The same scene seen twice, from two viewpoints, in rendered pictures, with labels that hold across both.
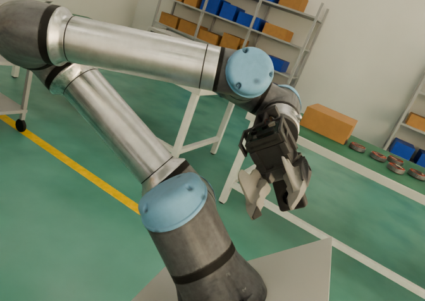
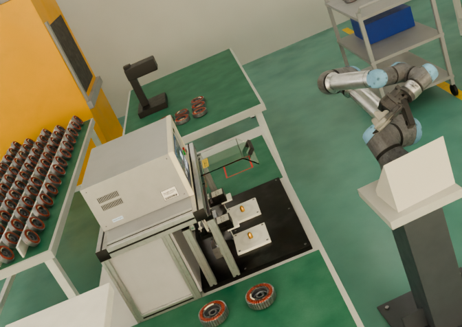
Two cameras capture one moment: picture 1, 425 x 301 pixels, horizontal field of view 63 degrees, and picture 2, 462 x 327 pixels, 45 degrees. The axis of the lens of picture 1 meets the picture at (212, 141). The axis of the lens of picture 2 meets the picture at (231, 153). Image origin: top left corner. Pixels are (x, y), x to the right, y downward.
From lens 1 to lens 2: 210 cm
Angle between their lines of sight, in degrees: 65
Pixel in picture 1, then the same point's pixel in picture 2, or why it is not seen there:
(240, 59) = (368, 77)
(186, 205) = (369, 133)
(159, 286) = not seen: hidden behind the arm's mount
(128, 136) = (370, 109)
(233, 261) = (391, 151)
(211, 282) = (381, 159)
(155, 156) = not seen: hidden behind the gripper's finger
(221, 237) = (385, 143)
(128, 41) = (344, 80)
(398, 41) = not seen: outside the picture
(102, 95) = (359, 95)
